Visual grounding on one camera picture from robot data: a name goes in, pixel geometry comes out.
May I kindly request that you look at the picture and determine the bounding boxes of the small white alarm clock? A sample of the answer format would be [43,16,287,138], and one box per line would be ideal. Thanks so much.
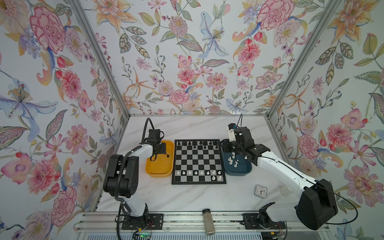
[254,185,268,199]

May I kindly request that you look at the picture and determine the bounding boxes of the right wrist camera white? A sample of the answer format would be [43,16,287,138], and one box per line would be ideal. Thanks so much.
[228,123,237,142]

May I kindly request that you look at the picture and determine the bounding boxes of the black chess pieces row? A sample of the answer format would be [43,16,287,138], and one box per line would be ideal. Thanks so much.
[175,140,219,150]

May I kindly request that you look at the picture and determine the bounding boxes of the right thin black cable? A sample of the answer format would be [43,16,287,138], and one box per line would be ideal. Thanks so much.
[236,113,359,226]

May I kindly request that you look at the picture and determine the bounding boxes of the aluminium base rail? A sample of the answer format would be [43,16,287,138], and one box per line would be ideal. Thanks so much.
[74,211,312,233]

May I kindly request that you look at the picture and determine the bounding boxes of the white chess pieces row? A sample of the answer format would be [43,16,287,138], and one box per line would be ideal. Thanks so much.
[173,170,225,183]

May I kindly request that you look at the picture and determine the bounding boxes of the yellow plastic tray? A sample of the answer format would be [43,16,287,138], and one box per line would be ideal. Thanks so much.
[145,141,175,178]

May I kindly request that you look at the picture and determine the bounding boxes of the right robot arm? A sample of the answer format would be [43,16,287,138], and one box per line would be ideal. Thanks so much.
[221,123,338,230]

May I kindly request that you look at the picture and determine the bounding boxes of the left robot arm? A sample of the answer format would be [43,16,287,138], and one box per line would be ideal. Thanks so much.
[103,129,166,227]

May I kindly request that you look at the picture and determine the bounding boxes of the white pieces in teal tray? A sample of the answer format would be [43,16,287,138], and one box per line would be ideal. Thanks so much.
[228,153,247,168]

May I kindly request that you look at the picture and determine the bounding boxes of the black white chess board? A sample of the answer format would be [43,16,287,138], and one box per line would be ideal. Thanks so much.
[172,139,227,185]

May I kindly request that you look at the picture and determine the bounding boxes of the teal plastic tray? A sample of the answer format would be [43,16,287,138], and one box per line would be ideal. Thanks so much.
[221,139,253,176]

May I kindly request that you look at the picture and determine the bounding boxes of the left black corrugated cable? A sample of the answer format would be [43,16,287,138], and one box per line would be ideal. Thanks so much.
[113,117,157,240]

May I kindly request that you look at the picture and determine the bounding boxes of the glass spice jar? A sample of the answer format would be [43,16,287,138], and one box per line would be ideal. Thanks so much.
[202,209,216,236]

